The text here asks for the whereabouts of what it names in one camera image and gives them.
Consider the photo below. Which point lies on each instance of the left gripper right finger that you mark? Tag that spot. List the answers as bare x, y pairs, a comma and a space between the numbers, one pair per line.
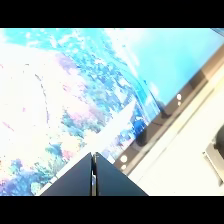
113, 180

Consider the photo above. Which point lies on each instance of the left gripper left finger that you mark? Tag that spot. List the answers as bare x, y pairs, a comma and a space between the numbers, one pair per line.
75, 180

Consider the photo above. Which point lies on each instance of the silver frame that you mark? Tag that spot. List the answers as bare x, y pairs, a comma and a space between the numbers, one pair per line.
214, 161

